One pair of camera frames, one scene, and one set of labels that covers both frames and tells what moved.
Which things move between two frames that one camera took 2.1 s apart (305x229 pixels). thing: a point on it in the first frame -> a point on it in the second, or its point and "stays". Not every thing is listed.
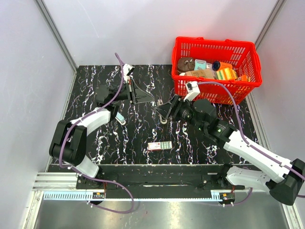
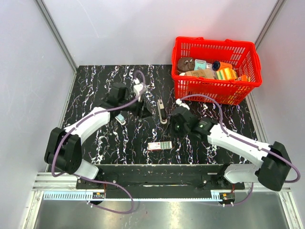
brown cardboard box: [206, 73] stays
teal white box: [199, 64] stays
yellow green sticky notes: [226, 73] stays
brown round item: [186, 64] stays
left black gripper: [139, 96] -> [141, 110]
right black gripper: [178, 103] -> [172, 121]
